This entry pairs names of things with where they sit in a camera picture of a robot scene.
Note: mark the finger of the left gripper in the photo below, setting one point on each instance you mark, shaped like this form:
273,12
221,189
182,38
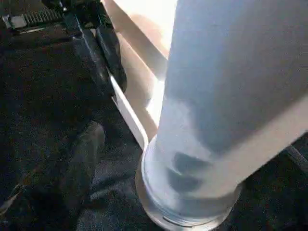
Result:
113,57

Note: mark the white plastic table top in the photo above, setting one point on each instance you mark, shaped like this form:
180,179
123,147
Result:
134,48

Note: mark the white plastic table leg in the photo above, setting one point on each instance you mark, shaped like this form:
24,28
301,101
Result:
216,84

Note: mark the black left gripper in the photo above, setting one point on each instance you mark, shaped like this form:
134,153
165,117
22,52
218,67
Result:
36,9

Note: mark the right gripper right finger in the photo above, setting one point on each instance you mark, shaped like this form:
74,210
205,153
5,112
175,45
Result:
281,199

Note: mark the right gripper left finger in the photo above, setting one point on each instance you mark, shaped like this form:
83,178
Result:
60,187

